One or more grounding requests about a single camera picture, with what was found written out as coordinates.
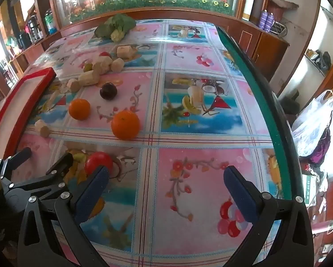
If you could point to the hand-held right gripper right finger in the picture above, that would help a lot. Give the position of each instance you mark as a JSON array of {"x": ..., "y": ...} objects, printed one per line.
[{"x": 238, "y": 194}]

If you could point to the wooden shelf unit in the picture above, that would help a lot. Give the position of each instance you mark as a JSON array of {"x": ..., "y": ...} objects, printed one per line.
[{"x": 30, "y": 51}]

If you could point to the pile of sugarcane pieces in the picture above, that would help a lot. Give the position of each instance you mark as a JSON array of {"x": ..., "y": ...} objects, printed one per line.
[{"x": 126, "y": 52}]

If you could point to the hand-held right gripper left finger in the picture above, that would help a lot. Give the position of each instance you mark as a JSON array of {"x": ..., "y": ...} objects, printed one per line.
[{"x": 94, "y": 192}]

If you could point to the large red tomato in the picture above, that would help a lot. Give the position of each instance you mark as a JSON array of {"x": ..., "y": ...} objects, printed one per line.
[{"x": 97, "y": 160}]

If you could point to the green round fruit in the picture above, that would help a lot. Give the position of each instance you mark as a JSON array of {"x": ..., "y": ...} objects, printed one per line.
[{"x": 87, "y": 67}]

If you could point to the orange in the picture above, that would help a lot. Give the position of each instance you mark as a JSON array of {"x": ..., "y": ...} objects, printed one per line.
[
  {"x": 125, "y": 125},
  {"x": 79, "y": 109}
]

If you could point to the green and white box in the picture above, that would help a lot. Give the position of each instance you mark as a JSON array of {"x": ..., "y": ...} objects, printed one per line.
[{"x": 312, "y": 187}]

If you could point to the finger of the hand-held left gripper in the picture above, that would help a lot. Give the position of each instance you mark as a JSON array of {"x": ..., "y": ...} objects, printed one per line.
[
  {"x": 16, "y": 157},
  {"x": 62, "y": 167}
]

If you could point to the white plastic bag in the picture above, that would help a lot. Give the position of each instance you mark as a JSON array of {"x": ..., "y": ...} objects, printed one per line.
[{"x": 314, "y": 122}]

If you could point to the dark thermos flask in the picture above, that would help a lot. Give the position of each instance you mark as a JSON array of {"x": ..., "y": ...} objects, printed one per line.
[
  {"x": 23, "y": 40},
  {"x": 34, "y": 29}
]

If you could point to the dark bag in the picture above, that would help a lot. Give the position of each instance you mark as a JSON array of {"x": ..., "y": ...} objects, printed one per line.
[{"x": 321, "y": 58}]

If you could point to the small red tomato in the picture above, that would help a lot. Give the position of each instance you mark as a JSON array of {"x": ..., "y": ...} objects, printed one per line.
[{"x": 104, "y": 54}]

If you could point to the green bottle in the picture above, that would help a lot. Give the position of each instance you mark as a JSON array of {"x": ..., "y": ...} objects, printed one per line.
[{"x": 49, "y": 22}]

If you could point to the short cut sugarcane piece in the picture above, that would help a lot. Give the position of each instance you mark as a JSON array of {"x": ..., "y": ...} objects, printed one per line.
[{"x": 42, "y": 128}]

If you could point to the wooden cabinet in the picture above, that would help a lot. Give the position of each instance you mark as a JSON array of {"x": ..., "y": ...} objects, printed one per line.
[{"x": 269, "y": 50}]

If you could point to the red tray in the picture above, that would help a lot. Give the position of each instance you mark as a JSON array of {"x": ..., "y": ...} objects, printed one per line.
[{"x": 21, "y": 97}]

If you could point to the green leafy vegetable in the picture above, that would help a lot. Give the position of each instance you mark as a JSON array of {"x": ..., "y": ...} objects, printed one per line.
[{"x": 119, "y": 22}]

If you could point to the dark purple plum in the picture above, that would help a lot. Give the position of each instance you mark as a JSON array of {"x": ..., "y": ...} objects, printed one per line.
[{"x": 108, "y": 91}]

